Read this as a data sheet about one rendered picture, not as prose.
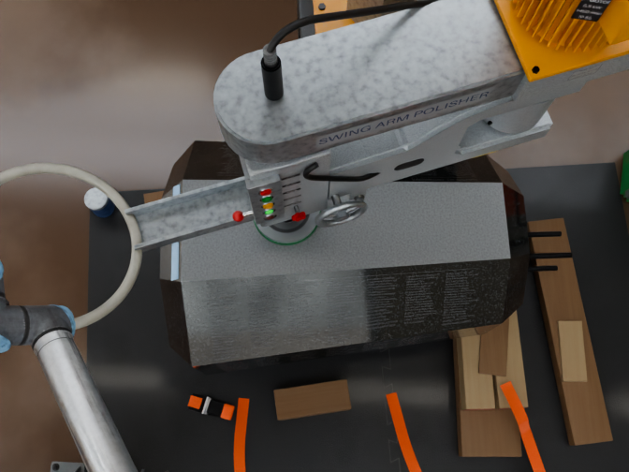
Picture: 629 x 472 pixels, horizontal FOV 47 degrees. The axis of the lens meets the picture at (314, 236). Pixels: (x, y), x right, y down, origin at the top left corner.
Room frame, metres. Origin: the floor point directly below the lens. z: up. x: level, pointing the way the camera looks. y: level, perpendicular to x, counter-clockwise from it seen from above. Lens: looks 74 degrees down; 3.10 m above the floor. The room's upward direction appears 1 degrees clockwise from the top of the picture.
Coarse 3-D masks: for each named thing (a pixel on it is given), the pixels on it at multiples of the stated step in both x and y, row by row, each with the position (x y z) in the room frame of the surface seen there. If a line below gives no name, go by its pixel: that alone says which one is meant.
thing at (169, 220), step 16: (192, 192) 0.67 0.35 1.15; (208, 192) 0.68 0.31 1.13; (224, 192) 0.69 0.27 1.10; (240, 192) 0.69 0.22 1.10; (144, 208) 0.62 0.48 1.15; (160, 208) 0.63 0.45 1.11; (176, 208) 0.63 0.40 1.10; (192, 208) 0.64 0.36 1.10; (208, 208) 0.64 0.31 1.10; (224, 208) 0.64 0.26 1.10; (240, 208) 0.64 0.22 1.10; (144, 224) 0.58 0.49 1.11; (160, 224) 0.59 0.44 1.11; (176, 224) 0.59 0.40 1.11; (192, 224) 0.59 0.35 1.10; (208, 224) 0.58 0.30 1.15; (224, 224) 0.58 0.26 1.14; (144, 240) 0.54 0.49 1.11; (160, 240) 0.53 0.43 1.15; (176, 240) 0.53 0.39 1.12
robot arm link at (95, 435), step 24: (24, 312) 0.26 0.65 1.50; (48, 312) 0.27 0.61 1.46; (24, 336) 0.21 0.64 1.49; (48, 336) 0.21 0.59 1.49; (72, 336) 0.21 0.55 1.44; (48, 360) 0.15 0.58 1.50; (72, 360) 0.15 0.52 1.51; (72, 384) 0.10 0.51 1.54; (72, 408) 0.05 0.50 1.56; (96, 408) 0.05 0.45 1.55; (72, 432) 0.00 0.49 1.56; (96, 432) 0.00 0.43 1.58; (96, 456) -0.04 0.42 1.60; (120, 456) -0.04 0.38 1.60
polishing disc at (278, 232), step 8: (312, 216) 0.68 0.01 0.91; (280, 224) 0.65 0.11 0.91; (288, 224) 0.65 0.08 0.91; (296, 224) 0.65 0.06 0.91; (304, 224) 0.65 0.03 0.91; (312, 224) 0.65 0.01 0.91; (264, 232) 0.62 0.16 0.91; (272, 232) 0.62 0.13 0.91; (280, 232) 0.62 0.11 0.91; (288, 232) 0.62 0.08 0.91; (296, 232) 0.63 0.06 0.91; (304, 232) 0.63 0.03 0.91; (272, 240) 0.60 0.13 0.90; (280, 240) 0.60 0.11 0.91; (288, 240) 0.60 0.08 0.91; (296, 240) 0.60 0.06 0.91
